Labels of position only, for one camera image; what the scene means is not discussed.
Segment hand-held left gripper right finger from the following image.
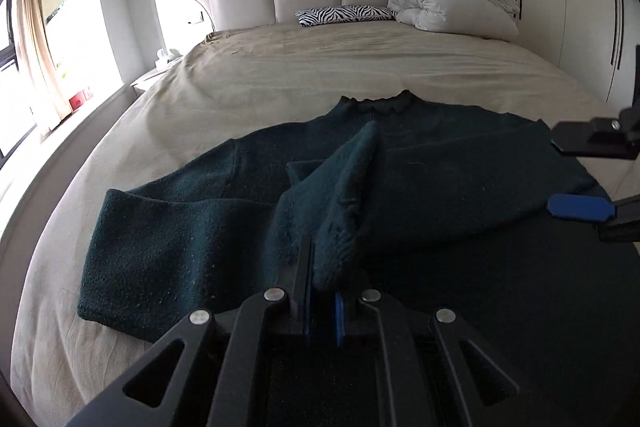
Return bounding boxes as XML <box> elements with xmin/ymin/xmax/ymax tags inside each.
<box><xmin>332</xmin><ymin>269</ymin><xmax>556</xmax><ymax>427</ymax></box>

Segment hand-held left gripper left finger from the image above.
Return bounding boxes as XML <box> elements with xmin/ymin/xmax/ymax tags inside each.
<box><xmin>65</xmin><ymin>237</ymin><xmax>321</xmax><ymax>427</ymax></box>

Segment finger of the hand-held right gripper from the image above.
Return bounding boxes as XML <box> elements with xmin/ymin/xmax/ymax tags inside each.
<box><xmin>546</xmin><ymin>193</ymin><xmax>640</xmax><ymax>244</ymax></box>
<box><xmin>550</xmin><ymin>103</ymin><xmax>640</xmax><ymax>161</ymax></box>

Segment dark teal knit sweater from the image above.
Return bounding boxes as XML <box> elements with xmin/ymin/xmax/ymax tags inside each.
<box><xmin>76</xmin><ymin>89</ymin><xmax>640</xmax><ymax>427</ymax></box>

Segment bed with beige sheet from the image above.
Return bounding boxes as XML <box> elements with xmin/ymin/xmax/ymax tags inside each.
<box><xmin>10</xmin><ymin>23</ymin><xmax>640</xmax><ymax>427</ymax></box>

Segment white nightstand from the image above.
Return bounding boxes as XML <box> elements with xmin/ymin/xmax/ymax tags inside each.
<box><xmin>130</xmin><ymin>66</ymin><xmax>177</xmax><ymax>98</ymax></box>

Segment zebra print pillow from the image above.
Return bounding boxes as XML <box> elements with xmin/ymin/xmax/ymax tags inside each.
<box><xmin>295</xmin><ymin>4</ymin><xmax>397</xmax><ymax>28</ymax></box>

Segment white tissue box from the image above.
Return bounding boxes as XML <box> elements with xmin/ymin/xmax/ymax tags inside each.
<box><xmin>154</xmin><ymin>48</ymin><xmax>184</xmax><ymax>69</ymax></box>

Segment red box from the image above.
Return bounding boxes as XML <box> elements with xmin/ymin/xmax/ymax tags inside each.
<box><xmin>69</xmin><ymin>87</ymin><xmax>94</xmax><ymax>111</ymax></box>

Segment beige curtain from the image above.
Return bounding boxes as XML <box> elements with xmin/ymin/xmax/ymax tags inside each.
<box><xmin>14</xmin><ymin>0</ymin><xmax>70</xmax><ymax>134</ymax></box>

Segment dark framed window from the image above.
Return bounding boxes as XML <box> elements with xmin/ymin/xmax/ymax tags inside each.
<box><xmin>0</xmin><ymin>0</ymin><xmax>32</xmax><ymax>160</ymax></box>

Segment black wall reading lamp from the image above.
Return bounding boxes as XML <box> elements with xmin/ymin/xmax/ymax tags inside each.
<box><xmin>187</xmin><ymin>2</ymin><xmax>214</xmax><ymax>28</ymax></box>

